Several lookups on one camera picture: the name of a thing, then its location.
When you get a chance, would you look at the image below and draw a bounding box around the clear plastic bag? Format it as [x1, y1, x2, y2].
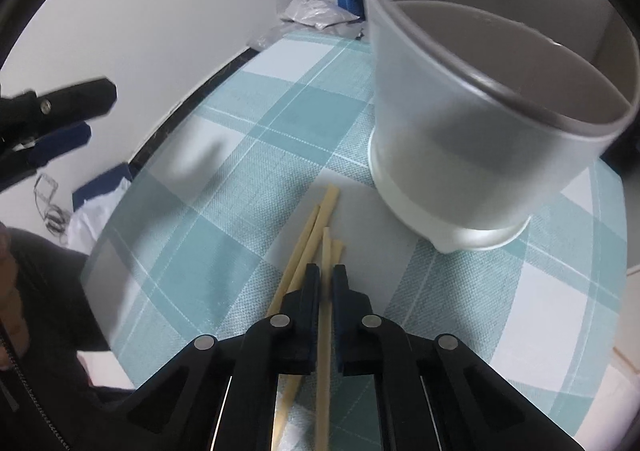
[250, 0, 362, 52]

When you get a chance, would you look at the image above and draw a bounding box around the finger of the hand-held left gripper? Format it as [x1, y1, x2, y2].
[0, 123, 92, 192]
[0, 78, 118, 144]

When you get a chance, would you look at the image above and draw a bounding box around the frosted plastic utensil holder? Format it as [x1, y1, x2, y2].
[360, 0, 640, 254]

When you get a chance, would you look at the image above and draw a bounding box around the thin black cable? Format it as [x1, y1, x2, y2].
[34, 173, 72, 234]

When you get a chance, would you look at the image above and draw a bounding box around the white paper sheet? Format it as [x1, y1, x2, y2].
[66, 181, 127, 252]

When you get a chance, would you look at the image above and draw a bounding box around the person's black zip jacket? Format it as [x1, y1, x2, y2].
[0, 226, 138, 451]

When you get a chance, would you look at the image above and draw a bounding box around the blue cloth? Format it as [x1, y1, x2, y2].
[72, 163, 133, 206]

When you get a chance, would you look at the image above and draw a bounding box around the pile of wooden chopsticks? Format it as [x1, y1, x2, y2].
[266, 185, 347, 451]

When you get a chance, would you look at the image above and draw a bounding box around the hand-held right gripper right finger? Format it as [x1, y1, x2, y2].
[333, 264, 584, 451]

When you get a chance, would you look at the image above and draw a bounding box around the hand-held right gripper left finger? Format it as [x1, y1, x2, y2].
[107, 263, 321, 451]

